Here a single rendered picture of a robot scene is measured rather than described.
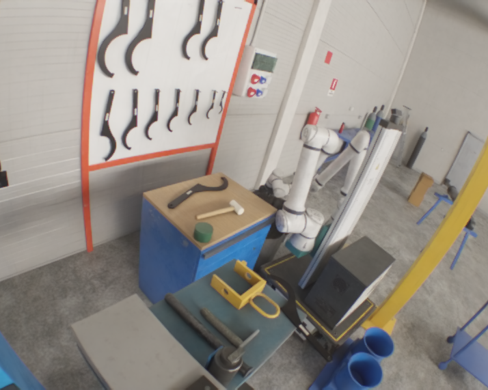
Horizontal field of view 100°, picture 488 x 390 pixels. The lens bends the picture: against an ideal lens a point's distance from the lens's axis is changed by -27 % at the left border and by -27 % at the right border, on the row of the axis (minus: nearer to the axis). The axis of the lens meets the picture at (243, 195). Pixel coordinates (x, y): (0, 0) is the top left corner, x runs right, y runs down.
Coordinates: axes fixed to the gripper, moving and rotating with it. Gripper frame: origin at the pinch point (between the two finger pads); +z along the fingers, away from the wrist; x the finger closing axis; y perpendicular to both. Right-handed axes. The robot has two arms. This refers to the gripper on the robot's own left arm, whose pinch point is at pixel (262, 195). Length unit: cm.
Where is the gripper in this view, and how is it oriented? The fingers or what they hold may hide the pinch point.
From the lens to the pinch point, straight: 241.0
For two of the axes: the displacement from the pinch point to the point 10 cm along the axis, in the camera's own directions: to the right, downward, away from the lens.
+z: -3.4, 5.3, 7.8
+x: -8.7, 1.4, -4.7
